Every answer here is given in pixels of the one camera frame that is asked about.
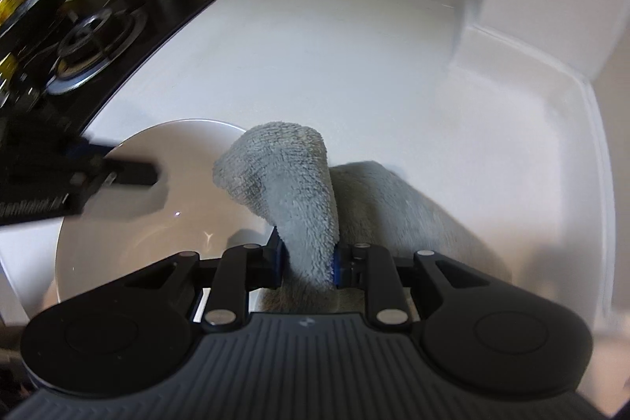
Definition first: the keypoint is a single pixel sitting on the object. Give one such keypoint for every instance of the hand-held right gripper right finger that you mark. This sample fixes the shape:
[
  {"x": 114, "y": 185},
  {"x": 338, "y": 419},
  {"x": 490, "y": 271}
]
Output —
[{"x": 337, "y": 267}]

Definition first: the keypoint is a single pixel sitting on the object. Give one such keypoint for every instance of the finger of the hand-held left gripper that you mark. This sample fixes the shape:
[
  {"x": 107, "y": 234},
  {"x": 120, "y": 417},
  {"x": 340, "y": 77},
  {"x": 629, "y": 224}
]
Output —
[
  {"x": 93, "y": 149},
  {"x": 133, "y": 175}
]

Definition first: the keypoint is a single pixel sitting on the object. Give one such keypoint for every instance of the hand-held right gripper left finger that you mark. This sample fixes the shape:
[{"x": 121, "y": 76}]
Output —
[{"x": 279, "y": 258}]

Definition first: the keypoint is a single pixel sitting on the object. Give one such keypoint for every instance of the white ceramic bowl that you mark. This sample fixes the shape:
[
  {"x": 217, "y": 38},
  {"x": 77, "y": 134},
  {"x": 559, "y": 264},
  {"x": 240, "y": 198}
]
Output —
[{"x": 128, "y": 243}]

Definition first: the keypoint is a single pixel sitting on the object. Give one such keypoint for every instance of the grey terry cloth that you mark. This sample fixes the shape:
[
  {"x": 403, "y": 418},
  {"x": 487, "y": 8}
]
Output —
[{"x": 295, "y": 184}]

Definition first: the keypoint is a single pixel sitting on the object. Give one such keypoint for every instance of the round metal gas burner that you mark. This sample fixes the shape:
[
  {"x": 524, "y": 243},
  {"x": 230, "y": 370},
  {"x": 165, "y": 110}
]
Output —
[{"x": 93, "y": 37}]

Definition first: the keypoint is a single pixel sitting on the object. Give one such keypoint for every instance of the black pan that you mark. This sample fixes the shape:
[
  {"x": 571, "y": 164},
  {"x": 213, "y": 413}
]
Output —
[{"x": 34, "y": 4}]

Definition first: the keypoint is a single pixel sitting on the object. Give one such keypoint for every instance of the black glass gas cooktop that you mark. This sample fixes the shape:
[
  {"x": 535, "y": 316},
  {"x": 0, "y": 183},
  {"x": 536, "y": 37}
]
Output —
[{"x": 172, "y": 6}]

